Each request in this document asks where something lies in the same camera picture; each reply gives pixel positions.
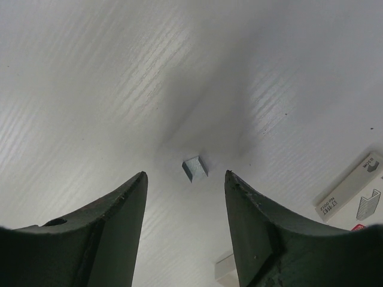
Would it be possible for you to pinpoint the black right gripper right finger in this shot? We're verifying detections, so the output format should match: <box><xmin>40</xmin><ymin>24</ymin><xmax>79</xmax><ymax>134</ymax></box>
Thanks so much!
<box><xmin>224</xmin><ymin>171</ymin><xmax>382</xmax><ymax>286</ymax></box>

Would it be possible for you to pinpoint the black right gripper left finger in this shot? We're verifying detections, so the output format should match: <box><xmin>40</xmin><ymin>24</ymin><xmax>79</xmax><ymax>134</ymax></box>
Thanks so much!
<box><xmin>1</xmin><ymin>172</ymin><xmax>148</xmax><ymax>286</ymax></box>

